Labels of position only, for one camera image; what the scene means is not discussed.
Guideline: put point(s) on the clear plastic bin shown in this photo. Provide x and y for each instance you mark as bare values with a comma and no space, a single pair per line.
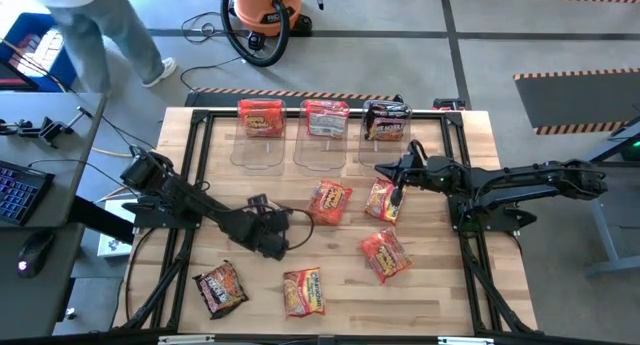
257,157
385,155
320,157

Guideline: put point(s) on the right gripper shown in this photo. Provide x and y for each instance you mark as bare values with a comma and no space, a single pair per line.
432,175

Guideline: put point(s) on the silver metal bracket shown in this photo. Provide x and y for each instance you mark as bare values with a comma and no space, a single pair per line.
185,339
465,340

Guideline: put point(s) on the black desk clamp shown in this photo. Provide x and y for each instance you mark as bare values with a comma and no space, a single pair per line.
47,130

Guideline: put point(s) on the white printed box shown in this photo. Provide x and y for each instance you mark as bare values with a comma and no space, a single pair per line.
112,245

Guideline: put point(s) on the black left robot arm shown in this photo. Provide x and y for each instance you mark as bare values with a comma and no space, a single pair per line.
190,200

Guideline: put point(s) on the black backlit keyboard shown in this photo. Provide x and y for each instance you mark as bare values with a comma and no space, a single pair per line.
20,190

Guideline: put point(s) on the small black clamp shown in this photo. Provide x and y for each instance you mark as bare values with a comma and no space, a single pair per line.
398,99

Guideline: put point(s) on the grey metal cart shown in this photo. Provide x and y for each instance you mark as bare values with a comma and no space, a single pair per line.
607,220

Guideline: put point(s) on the dark flat case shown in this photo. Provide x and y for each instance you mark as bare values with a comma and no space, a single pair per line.
12,80

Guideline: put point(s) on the black aluminium frame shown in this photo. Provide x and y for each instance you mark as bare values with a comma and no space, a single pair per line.
292,113

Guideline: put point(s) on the black computer mouse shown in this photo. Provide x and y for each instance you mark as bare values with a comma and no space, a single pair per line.
32,252

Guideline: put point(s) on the green-lit black device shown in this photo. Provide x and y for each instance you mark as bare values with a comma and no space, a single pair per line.
634,146

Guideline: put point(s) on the small metal caster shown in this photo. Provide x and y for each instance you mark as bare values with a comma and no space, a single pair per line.
70,313

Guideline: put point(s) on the black fire noodle pack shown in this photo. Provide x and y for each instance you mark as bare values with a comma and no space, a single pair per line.
387,113
387,104
386,131
220,289

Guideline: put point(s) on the blue plastic crate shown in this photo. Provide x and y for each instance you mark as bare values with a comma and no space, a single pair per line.
65,67

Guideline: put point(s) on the person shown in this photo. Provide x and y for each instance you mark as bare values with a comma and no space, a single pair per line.
95,35

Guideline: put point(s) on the red black device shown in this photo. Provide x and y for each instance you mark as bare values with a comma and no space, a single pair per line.
448,104

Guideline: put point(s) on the white red boxes stack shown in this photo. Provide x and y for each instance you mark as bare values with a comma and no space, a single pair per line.
35,55

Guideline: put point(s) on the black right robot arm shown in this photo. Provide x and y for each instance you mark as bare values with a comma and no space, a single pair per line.
530,180

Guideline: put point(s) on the orange spicy noodle pack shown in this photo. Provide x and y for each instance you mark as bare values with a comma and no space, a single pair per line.
262,125
260,104
386,255
329,201

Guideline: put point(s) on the grey desk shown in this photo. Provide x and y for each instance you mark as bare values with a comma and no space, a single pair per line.
60,155

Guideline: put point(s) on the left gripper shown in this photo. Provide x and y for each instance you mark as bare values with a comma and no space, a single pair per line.
260,225

